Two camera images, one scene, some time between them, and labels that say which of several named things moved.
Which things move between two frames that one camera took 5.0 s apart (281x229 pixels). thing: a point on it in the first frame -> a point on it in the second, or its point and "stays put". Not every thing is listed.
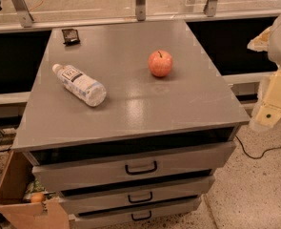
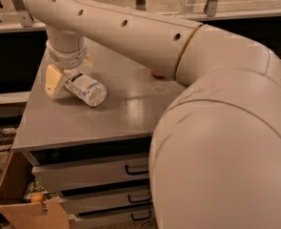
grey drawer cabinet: [129, 124] stays put
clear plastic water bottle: [80, 84] stays put
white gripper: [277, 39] -> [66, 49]
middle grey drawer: [157, 193] stays put
